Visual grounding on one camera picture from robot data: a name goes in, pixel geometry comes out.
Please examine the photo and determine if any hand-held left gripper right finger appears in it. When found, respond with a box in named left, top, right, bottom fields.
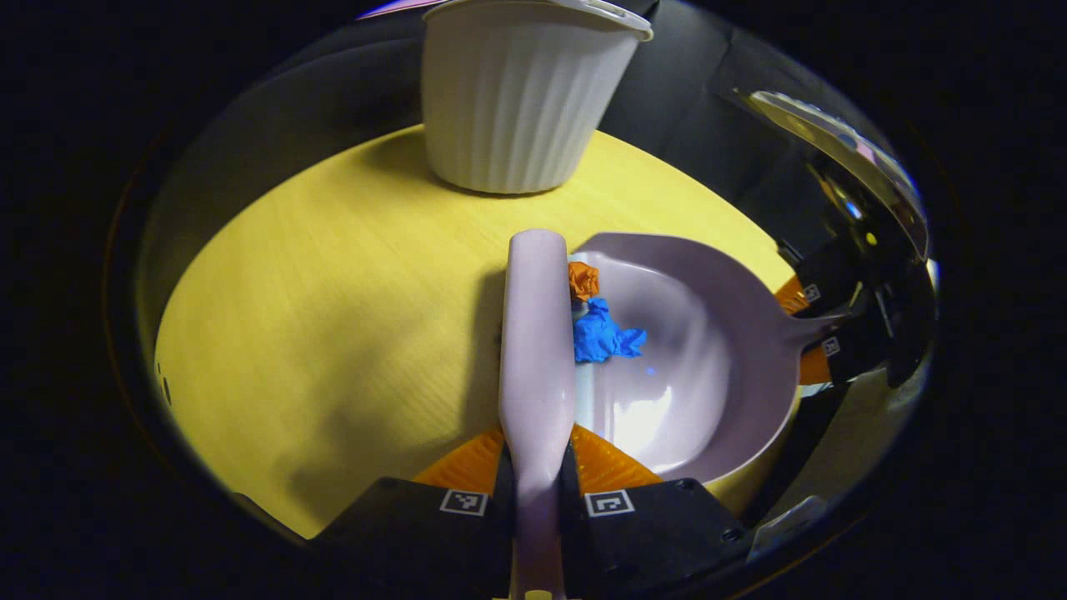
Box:
left=557, top=422, right=754, bottom=588

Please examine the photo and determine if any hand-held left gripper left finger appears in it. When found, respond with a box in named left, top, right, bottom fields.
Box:
left=310, top=425, right=514, bottom=588

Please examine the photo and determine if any lilac plastic dustpan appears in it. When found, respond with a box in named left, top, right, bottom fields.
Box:
left=569, top=232, right=853, bottom=486

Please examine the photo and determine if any blue paper scrap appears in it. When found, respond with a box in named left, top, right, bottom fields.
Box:
left=573, top=297, right=649, bottom=364

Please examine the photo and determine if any lilac small broom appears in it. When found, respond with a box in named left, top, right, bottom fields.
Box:
left=498, top=229, right=579, bottom=600

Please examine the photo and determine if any orange paper scrap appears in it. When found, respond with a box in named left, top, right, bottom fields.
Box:
left=569, top=261, right=601, bottom=303

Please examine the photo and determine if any white ribbed garbage bin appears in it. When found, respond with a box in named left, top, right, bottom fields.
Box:
left=421, top=0, right=654, bottom=195

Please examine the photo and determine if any yellow wooden desktop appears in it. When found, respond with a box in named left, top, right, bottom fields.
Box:
left=154, top=123, right=801, bottom=538

